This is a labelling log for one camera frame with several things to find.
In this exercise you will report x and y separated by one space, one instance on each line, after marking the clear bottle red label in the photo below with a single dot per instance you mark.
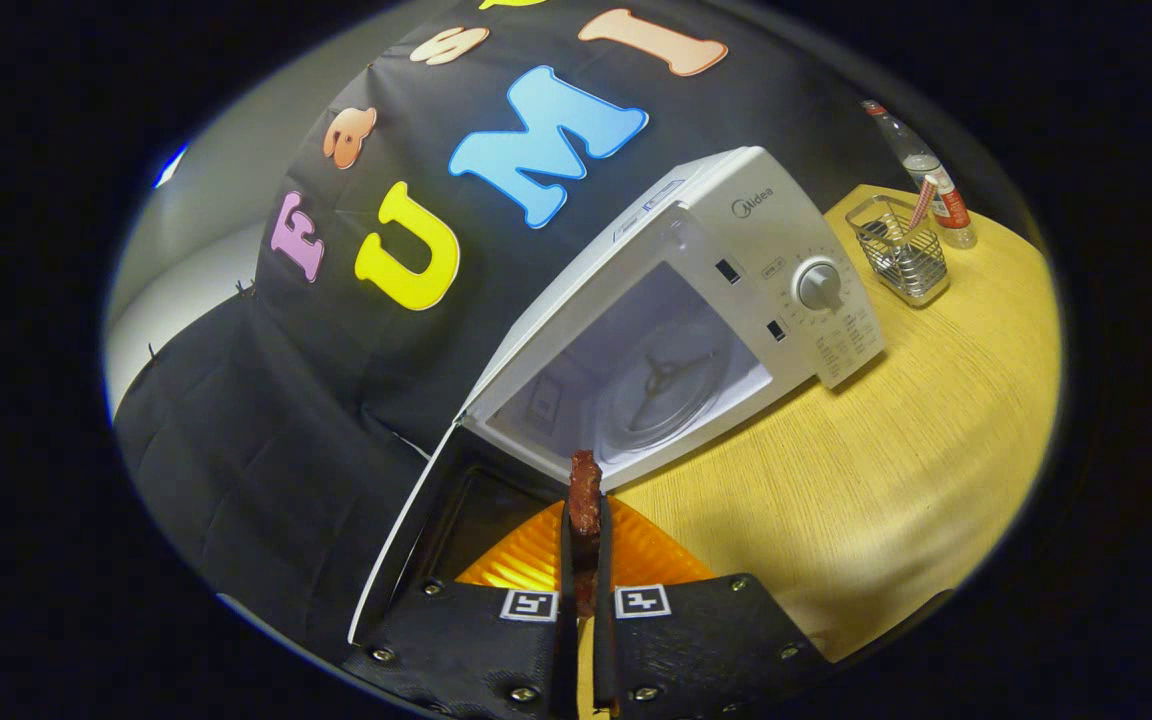
941 200

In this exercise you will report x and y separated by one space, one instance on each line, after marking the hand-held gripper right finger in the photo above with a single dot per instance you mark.
604 660

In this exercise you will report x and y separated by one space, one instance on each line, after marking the red meat piece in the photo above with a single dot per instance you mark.
585 500

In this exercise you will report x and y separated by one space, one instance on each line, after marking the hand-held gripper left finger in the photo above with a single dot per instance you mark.
566 660

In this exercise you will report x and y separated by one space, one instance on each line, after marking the white toaster oven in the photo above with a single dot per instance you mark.
736 230

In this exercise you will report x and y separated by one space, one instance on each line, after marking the pink straw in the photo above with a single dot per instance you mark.
922 205

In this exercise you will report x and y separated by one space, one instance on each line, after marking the glass turntable plate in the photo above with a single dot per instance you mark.
636 410

